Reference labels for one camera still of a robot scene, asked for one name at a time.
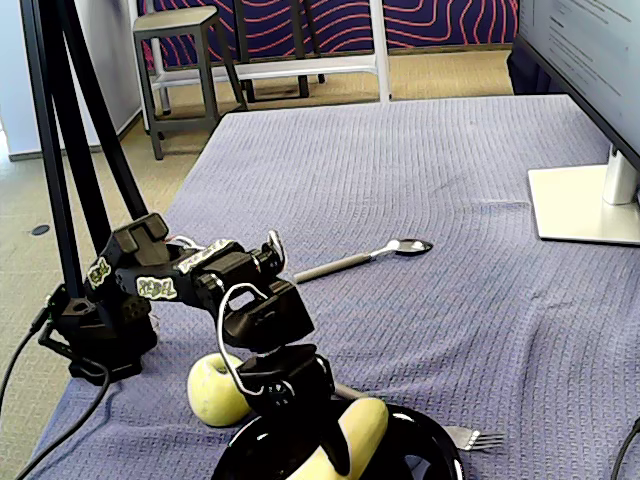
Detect yellow banana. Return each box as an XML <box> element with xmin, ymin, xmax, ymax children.
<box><xmin>284</xmin><ymin>397</ymin><xmax>391</xmax><ymax>480</ymax></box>

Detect glossy black square plate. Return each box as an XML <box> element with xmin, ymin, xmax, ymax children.
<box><xmin>212</xmin><ymin>404</ymin><xmax>465</xmax><ymax>480</ymax></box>

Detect yellow-green apple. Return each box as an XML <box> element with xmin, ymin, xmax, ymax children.
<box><xmin>186</xmin><ymin>352</ymin><xmax>254</xmax><ymax>428</ymax></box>

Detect blue woven table cloth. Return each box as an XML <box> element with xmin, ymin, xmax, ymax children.
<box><xmin>24</xmin><ymin>93</ymin><xmax>640</xmax><ymax>480</ymax></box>

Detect computer monitor with silver stand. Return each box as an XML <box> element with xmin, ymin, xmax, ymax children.
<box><xmin>507</xmin><ymin>0</ymin><xmax>640</xmax><ymax>247</ymax></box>

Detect grey metal stool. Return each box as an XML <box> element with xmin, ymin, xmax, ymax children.
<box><xmin>132</xmin><ymin>5</ymin><xmax>249</xmax><ymax>161</ymax></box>

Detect red white gripper servo wire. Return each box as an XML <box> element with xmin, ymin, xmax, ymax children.
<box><xmin>216</xmin><ymin>282</ymin><xmax>269</xmax><ymax>396</ymax></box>

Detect metal fork with grey handle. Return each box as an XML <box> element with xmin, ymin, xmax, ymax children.
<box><xmin>332</xmin><ymin>382</ymin><xmax>506</xmax><ymax>453</ymax></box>

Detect red white wrist wire loop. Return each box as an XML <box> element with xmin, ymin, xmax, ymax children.
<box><xmin>264</xmin><ymin>229</ymin><xmax>286</xmax><ymax>275</ymax></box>

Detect black USB cable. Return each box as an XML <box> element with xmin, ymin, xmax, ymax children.
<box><xmin>14</xmin><ymin>357</ymin><xmax>111</xmax><ymax>480</ymax></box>

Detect metal spoon with grey handle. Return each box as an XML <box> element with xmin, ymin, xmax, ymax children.
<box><xmin>293</xmin><ymin>238</ymin><xmax>435</xmax><ymax>285</ymax></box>

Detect black power cable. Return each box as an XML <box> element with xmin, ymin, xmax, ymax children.
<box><xmin>0</xmin><ymin>304</ymin><xmax>54</xmax><ymax>401</ymax></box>

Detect thin black camera cable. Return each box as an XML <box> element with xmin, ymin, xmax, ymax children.
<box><xmin>612</xmin><ymin>414</ymin><xmax>640</xmax><ymax>480</ymax></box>

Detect dark metal stool frame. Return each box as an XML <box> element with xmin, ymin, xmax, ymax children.
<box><xmin>232</xmin><ymin>0</ymin><xmax>326</xmax><ymax>104</ymax></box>

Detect white metal table frame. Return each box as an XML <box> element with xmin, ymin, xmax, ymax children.
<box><xmin>149</xmin><ymin>0</ymin><xmax>392</xmax><ymax>104</ymax></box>

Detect black camera stand poles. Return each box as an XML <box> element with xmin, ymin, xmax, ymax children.
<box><xmin>19</xmin><ymin>0</ymin><xmax>151</xmax><ymax>301</ymax></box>

